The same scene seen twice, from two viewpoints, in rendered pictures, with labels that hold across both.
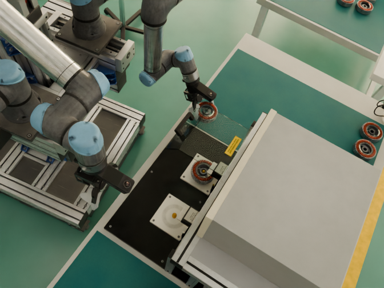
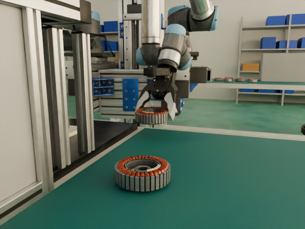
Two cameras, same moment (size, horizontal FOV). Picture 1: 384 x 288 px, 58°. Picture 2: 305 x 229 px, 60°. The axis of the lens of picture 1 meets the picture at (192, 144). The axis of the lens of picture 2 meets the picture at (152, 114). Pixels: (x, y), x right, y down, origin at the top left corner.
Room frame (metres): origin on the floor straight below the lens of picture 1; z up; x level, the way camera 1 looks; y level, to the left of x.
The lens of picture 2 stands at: (0.97, -0.87, 0.99)
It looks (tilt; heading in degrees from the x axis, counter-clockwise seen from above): 11 degrees down; 89
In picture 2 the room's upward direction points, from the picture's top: straight up
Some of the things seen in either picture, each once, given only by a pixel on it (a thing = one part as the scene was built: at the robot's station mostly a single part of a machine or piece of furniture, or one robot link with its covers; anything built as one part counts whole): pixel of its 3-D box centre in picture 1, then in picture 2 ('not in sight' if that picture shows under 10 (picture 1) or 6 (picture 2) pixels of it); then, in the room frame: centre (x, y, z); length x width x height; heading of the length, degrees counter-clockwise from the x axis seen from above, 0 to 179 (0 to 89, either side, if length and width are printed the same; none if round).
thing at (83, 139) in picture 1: (86, 143); not in sight; (0.37, 0.25, 1.45); 0.09 x 0.08 x 0.11; 71
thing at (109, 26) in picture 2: not in sight; (114, 27); (0.08, 6.78, 1.92); 0.42 x 0.42 x 0.28; 72
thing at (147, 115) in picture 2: (206, 112); (152, 115); (0.99, -0.03, 0.82); 0.11 x 0.11 x 0.04
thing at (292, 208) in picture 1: (287, 202); not in sight; (0.44, -0.34, 1.22); 0.44 x 0.39 x 0.20; 160
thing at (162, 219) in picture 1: (174, 216); not in sight; (0.45, 0.00, 0.78); 0.15 x 0.15 x 0.01; 70
